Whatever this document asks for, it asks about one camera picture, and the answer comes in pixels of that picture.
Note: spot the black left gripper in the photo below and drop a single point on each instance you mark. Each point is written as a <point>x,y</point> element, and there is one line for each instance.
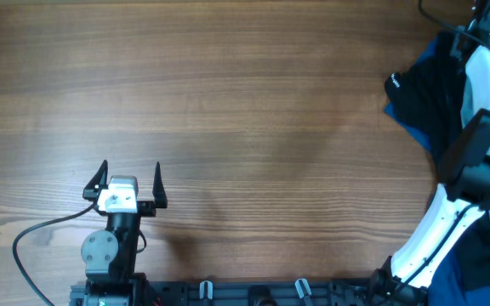
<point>146,208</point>

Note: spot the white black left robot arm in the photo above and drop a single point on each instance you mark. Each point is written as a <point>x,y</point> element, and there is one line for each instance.
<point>110,254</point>

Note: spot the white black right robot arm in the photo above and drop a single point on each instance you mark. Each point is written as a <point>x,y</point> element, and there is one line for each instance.
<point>449,252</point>

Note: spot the dark blue garment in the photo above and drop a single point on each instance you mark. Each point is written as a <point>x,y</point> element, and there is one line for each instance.
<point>420,136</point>

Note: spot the black garment with white print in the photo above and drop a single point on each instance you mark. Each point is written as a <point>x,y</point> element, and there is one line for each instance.
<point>429,96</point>

